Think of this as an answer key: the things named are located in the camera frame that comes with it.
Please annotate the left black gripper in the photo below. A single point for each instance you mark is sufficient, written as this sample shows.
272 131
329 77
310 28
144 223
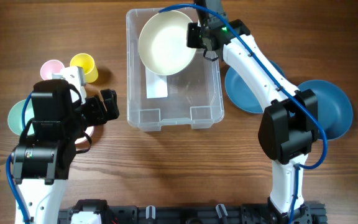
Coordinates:
97 108

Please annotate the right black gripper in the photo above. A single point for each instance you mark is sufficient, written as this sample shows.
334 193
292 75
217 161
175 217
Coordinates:
204 15

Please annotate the cream bowl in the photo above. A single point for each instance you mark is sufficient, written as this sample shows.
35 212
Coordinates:
162 43

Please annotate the blue bowl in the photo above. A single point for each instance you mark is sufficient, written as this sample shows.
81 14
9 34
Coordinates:
335 112
240 94

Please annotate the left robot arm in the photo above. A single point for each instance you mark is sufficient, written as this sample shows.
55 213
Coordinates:
38 168

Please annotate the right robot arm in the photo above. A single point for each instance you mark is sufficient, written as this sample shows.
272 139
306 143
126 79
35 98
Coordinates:
289 125

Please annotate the white label in container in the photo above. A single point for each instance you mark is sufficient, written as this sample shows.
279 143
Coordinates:
156 85

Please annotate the clear plastic storage container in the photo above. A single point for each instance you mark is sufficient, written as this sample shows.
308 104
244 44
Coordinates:
194 95

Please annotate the pale pink bowl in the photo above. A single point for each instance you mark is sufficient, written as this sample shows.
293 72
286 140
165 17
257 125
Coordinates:
89 131

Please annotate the yellow cup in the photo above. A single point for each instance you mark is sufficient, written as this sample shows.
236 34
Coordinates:
88 64

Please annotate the pink cup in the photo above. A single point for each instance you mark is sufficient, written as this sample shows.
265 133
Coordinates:
50 67

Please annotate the green bowl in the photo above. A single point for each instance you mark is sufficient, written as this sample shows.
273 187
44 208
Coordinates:
14 118

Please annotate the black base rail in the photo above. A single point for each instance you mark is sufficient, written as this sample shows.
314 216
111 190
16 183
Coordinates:
246 213

